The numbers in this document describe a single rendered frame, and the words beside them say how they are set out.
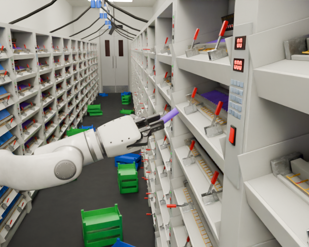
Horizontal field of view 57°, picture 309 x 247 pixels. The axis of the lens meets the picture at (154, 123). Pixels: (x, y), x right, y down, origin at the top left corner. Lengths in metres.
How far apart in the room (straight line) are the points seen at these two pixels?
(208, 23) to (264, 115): 0.73
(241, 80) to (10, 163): 0.51
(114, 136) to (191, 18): 0.61
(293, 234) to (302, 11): 0.32
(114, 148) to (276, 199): 0.41
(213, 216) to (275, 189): 0.31
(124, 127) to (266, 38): 0.42
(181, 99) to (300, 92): 0.83
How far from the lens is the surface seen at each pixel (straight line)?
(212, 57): 0.71
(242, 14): 0.53
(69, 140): 0.74
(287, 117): 0.52
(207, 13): 1.18
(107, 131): 0.75
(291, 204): 0.46
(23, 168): 0.68
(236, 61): 0.52
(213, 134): 0.74
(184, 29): 1.16
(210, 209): 0.79
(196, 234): 1.02
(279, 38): 0.49
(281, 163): 0.51
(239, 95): 0.51
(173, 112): 0.77
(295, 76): 0.37
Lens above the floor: 1.52
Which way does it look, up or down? 15 degrees down
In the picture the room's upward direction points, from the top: straight up
